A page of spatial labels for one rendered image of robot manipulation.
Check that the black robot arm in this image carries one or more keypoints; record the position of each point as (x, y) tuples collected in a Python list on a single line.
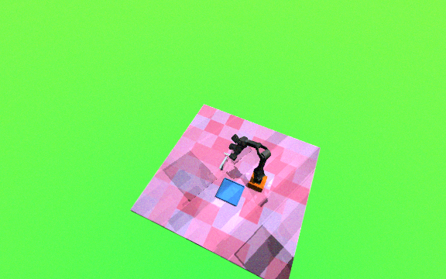
[(243, 142)]

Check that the blue tray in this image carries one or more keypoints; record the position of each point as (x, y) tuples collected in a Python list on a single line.
[(230, 191)]

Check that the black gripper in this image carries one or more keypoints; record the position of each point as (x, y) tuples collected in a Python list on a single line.
[(234, 155)]

